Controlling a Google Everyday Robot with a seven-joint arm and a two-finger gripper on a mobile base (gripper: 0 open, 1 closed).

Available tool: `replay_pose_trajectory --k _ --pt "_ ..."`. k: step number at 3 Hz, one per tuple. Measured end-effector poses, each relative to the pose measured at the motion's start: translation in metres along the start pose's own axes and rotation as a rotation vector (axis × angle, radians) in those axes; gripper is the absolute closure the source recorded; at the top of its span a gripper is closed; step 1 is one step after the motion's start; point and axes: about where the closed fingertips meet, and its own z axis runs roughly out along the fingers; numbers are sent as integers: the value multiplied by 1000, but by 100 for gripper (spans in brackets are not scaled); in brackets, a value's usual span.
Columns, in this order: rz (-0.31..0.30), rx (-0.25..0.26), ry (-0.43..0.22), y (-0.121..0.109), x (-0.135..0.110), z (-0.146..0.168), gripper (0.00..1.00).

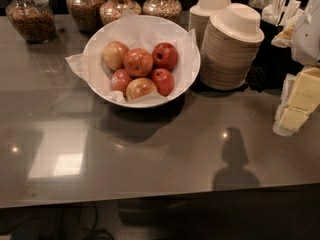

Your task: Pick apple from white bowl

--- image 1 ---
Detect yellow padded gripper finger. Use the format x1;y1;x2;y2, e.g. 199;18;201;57
273;66;320;137
271;16;297;48

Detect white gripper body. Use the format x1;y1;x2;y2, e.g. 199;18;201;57
291;0;320;67

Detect dark red apple front right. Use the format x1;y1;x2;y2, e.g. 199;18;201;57
150;68;175;96

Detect red apple centre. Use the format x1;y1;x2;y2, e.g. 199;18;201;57
124;48;153;78

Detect white bowl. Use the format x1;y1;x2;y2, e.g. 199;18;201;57
82;14;202;109

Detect yellow-red apple front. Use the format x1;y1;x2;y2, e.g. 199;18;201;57
126;78;157;101

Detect yellow-red apple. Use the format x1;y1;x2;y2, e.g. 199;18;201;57
126;78;157;101
102;41;129;71

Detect red apple with sticker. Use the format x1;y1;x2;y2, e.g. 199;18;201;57
111;68;132;95

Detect yellow-red apple back left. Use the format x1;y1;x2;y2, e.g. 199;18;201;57
102;41;129;71

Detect black cutlery holder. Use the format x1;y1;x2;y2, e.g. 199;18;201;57
246;20;302;92

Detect white plastic cutlery bundle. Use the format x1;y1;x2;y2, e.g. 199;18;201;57
262;0;301;26

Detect front stack of paper bowls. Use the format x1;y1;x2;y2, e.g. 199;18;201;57
199;3;264;91

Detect stack of paper bowls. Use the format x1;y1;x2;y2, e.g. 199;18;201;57
199;3;264;91
189;0;231;48

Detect rear stack of paper bowls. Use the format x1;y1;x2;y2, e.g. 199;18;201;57
189;0;231;48

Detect glass jar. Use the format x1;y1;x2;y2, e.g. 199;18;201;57
142;0;182;22
6;0;56;43
99;0;142;25
66;0;105;33

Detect white paper liner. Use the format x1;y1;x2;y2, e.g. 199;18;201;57
65;8;201;106

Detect glass jar far left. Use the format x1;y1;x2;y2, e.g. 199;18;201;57
6;0;56;43

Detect black cable under table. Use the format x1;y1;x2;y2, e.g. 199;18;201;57
0;203;116;240

